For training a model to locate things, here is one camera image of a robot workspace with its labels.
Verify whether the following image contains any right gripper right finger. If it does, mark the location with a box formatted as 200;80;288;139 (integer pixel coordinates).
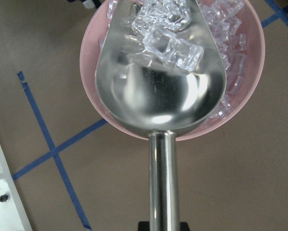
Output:
180;222;189;231

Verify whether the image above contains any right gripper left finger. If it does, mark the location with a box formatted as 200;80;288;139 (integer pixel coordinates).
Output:
137;221;150;231

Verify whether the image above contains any steel ice scoop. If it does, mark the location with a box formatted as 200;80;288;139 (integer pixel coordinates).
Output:
95;0;226;231

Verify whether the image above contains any pink bowl of ice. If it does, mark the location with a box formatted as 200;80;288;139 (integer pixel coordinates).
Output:
79;0;265;141

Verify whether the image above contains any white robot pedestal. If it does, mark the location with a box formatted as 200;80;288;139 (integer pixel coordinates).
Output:
0;145;32;231

